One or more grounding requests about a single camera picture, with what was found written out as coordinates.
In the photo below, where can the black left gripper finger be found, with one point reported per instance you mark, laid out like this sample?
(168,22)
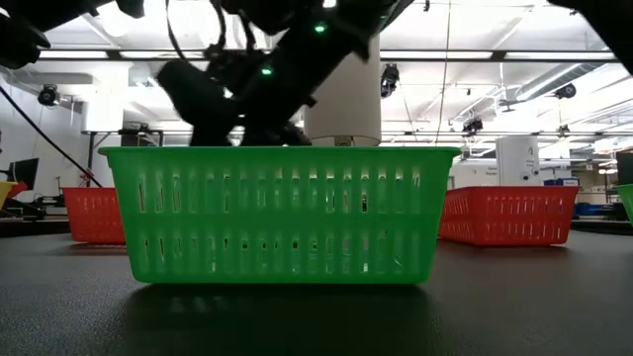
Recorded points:
(210,133)
(277,136)

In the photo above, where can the white cylindrical lamp shade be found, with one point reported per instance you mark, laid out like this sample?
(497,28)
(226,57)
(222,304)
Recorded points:
(346,99)

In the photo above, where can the blue storage bin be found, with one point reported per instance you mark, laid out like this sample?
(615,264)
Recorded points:
(561,182)
(591,209)

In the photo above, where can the ceiling light strip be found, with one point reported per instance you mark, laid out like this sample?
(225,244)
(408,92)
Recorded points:
(559,55)
(74,54)
(435,54)
(158,54)

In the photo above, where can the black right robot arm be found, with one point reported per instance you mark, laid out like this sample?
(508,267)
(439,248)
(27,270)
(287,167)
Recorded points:
(608,29)

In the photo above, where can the black metal stand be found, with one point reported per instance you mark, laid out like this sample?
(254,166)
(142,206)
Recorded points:
(90,158)

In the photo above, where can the black diagonal frame strut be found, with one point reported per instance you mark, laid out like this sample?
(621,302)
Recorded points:
(49,136)

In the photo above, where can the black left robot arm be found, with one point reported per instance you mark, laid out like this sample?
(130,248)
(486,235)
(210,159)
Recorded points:
(326,54)

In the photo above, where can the black ceiling camera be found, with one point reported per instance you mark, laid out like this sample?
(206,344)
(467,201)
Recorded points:
(48,95)
(389,79)
(472,125)
(565,91)

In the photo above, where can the red slotted plastic basket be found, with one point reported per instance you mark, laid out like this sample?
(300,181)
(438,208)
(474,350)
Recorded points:
(509,217)
(94,217)

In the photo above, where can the white column with signs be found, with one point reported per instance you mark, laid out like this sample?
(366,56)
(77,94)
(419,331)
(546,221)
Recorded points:
(516,160)

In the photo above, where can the green slotted plastic basket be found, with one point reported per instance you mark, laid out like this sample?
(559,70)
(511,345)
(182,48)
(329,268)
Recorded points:
(628,198)
(277,222)

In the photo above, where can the yellow slotted plastic basket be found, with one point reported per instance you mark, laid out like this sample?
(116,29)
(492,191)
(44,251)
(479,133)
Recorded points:
(5,193)

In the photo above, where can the black computer monitor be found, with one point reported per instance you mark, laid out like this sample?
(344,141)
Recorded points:
(25,173)
(625,168)

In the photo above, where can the silver ventilation duct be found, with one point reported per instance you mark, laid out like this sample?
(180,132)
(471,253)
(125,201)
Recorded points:
(559,79)

